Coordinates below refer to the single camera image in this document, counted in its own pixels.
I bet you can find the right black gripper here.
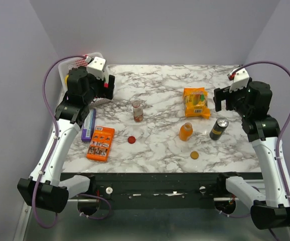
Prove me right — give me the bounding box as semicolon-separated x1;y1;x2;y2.
213;81;251;117

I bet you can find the clear milk bottle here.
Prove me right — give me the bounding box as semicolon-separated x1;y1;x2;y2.
132;100;143;122

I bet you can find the orange juice bottle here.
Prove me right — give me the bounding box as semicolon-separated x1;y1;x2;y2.
179;123;193;141

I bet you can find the red bottle cap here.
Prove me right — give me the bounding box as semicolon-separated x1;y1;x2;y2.
127;136;136;144

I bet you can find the orange bottle cap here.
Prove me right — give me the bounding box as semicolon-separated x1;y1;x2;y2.
190;151;199;160

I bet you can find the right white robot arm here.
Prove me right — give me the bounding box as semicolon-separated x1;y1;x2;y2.
213;81;290;229

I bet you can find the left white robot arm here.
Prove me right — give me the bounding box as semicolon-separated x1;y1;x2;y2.
17;66;115;213

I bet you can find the orange snack bag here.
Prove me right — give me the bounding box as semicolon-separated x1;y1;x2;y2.
183;87;211;119

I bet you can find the black drink can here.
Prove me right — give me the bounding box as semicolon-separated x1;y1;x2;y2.
209;117;229;141

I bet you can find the yellow lemon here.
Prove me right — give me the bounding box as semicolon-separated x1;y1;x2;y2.
64;75;69;87

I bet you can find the purple flat box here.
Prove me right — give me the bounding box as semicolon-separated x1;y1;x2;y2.
81;108;96;143

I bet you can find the orange snack box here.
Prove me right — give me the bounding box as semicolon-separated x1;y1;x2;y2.
86;126;115;163

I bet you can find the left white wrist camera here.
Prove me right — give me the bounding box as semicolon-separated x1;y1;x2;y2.
86;57;108;81

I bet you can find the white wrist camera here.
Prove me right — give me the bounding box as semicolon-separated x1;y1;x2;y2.
227;68;250;92
86;57;108;81

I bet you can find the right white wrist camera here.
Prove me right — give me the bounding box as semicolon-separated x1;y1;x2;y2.
227;68;250;92

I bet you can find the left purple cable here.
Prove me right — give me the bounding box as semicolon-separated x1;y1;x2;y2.
32;55;92;229

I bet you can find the purple cable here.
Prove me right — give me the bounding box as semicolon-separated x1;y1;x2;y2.
32;55;92;229
237;61;290;241

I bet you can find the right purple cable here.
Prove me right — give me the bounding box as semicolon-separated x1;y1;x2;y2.
237;61;290;241

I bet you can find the black mounting rail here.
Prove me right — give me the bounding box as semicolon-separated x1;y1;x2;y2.
70;173;231;210

